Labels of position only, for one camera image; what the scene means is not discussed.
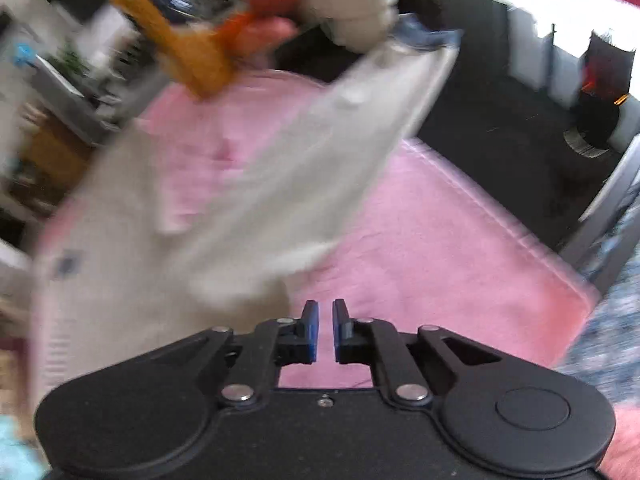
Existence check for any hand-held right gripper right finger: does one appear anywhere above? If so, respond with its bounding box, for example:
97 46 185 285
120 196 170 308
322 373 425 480
332 299 505 409

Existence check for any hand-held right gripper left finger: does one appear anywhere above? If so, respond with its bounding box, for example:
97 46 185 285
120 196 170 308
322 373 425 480
144 300 320 406

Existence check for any beige t-shirt with navy collar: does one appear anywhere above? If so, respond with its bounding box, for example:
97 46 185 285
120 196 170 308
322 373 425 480
27 12 463 413

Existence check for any pink printed blanket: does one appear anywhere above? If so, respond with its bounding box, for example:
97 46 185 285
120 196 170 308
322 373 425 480
30 67 603 396

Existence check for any blue patterned cloth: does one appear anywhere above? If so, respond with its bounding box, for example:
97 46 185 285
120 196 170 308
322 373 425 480
555 200 640 406

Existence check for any orange juice bottle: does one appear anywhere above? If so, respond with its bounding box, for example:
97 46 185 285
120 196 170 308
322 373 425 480
102 0 236 100

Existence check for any person's pink clothing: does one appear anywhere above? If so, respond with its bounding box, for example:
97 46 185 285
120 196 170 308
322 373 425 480
597 402 640 480

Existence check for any wooden cabinet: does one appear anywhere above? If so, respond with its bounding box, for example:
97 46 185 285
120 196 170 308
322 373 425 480
20 115 96 191

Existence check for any light blue garment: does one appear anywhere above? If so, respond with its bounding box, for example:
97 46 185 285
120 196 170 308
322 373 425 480
0 412 46 480

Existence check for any grey tv stand shelf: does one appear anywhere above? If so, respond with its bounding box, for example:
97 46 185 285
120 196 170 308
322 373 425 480
30 55 132 146

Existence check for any potted green plant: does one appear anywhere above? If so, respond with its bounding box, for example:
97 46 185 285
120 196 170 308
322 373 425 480
52 42 93 81

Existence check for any grey metal chair frame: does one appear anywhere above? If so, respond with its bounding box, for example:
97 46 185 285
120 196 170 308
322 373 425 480
559 132 640 293

